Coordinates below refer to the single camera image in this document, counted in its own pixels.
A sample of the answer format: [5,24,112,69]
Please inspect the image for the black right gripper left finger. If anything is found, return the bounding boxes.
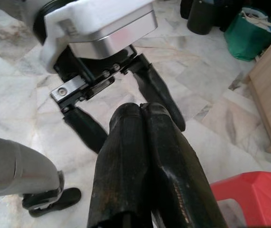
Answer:
[87,103,154,228]

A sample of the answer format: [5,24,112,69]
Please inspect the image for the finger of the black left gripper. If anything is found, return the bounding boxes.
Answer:
[130,54,186,131]
[63,106,109,155]

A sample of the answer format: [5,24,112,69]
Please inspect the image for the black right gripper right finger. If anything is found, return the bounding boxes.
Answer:
[142,103,228,228]

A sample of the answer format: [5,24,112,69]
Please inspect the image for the red plastic stool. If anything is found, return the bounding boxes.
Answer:
[210,171,271,228]

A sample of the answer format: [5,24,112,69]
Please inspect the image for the black bin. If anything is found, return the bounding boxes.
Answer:
[187,0,219,36]
[179,0,193,19]

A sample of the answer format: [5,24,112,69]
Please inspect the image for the green bag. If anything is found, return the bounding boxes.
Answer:
[224,7,271,62]

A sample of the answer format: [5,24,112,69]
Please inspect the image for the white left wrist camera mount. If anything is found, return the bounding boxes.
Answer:
[40,0,159,74]

